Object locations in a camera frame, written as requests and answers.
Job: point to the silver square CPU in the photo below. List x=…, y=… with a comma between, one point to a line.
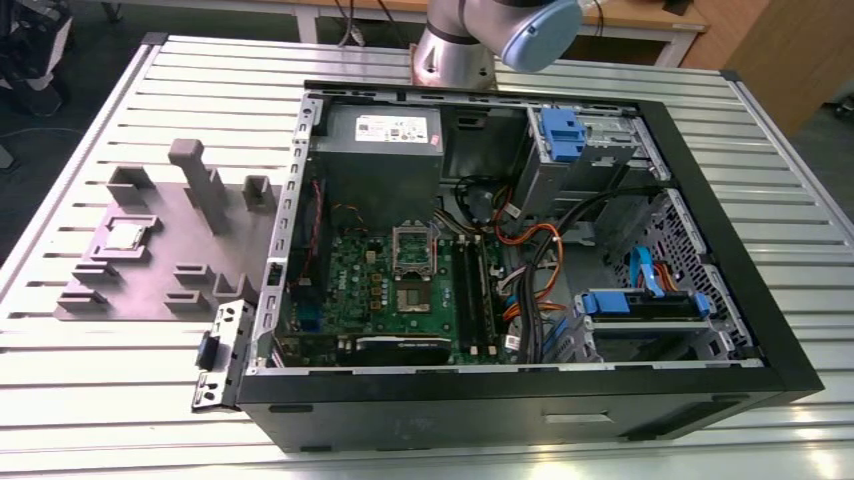
x=127, y=236

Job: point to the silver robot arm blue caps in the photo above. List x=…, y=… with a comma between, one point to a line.
x=447, y=55

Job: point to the CPU socket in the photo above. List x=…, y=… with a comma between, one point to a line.
x=415, y=298

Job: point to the green motherboard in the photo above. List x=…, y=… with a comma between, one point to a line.
x=354, y=265

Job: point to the black case fan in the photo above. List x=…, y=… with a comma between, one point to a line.
x=310, y=215

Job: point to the black graphics card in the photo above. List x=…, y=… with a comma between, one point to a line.
x=401, y=350

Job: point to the grey power supply unit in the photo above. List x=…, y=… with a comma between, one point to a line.
x=394, y=127

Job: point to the blue board connector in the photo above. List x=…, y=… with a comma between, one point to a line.
x=310, y=317

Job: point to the grey metal drive cage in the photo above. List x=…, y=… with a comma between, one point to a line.
x=601, y=175

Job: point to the blue plastic drive latch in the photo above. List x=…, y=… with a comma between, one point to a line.
x=563, y=132

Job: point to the hard disk in blue carrier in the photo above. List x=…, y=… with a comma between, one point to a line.
x=610, y=302

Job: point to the metal expansion card retainer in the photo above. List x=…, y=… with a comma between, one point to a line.
x=230, y=325

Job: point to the black open PC case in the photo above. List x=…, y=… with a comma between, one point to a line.
x=467, y=415

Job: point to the grey metal disk bay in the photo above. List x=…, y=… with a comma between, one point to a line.
x=650, y=327

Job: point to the grey plastic parts rack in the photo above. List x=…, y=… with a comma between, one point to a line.
x=160, y=240

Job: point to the wooden desk white legs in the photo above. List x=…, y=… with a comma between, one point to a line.
x=634, y=22

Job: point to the wooden cabinet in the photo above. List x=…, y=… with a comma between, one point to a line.
x=787, y=60

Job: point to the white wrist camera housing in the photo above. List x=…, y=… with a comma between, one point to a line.
x=64, y=40

